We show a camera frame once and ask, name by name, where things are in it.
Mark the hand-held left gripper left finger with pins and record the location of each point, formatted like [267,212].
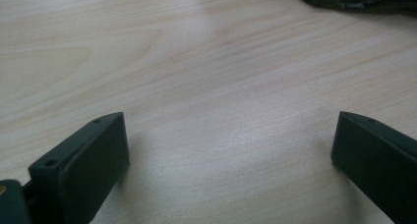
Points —
[88,161]

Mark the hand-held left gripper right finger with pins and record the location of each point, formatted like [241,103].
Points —
[377,158]

